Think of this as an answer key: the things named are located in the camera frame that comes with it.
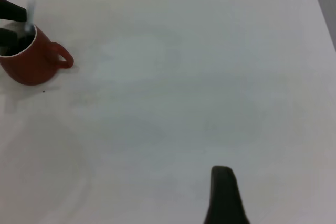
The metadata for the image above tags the black coffee liquid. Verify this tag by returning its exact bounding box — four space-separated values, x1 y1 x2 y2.
14 34 35 53

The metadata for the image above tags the red ceramic mug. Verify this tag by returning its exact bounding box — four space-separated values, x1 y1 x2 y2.
0 22 75 86

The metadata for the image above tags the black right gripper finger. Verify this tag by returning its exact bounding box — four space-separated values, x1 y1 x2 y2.
203 165 250 224

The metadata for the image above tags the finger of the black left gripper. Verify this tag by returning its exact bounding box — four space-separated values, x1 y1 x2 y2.
0 27 18 49
0 0 28 23

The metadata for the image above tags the metal spoon with pale handle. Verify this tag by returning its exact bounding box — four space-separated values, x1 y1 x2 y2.
24 0 37 35

